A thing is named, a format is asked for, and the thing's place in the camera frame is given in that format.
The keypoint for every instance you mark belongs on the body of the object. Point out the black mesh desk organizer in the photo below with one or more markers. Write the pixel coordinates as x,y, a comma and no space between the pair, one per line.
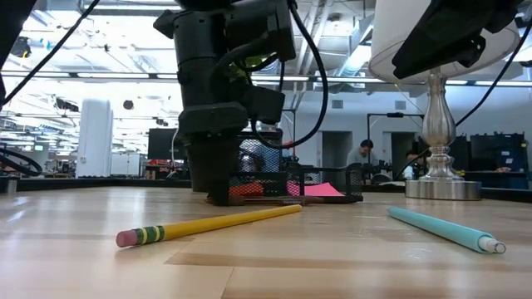
266,155

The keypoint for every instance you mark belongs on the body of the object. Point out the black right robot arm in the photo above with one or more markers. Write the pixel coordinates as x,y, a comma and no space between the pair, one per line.
449,37

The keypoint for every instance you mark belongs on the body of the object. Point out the pink sticky note pad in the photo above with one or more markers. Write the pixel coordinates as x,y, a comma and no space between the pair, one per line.
324,191

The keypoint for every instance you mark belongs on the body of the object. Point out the yellow pencil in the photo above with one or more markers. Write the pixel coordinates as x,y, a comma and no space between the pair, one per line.
208,224

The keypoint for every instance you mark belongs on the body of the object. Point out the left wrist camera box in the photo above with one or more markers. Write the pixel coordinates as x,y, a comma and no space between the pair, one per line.
266,106

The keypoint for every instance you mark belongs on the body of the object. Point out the black aluminium table frame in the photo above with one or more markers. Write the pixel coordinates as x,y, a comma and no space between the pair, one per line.
62,183

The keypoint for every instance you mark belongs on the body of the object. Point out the orange highlighter marker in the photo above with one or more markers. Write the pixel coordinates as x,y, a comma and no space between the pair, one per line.
247,189

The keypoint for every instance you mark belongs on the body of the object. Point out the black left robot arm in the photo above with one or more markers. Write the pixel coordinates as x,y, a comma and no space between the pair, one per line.
199,54

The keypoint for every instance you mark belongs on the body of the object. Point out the black storage bins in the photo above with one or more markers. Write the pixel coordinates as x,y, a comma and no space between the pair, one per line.
494,149

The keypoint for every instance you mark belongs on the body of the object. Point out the person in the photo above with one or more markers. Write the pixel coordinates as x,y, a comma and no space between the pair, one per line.
361,155
411,160

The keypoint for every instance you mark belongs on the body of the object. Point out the white column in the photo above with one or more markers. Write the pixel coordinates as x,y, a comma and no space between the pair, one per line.
95,137

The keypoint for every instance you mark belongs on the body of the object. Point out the teal pen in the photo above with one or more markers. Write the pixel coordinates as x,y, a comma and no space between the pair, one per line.
436,228

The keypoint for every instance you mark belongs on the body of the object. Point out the white shade table lamp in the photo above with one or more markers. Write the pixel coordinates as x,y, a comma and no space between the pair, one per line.
438,124

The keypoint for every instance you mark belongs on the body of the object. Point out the black monitor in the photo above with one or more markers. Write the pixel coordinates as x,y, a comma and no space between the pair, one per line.
164,143

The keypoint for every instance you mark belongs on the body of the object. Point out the brown pen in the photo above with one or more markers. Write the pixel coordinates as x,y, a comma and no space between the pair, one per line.
270,201

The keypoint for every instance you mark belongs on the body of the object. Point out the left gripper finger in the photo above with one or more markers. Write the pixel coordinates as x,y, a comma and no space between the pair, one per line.
226,166
201,162

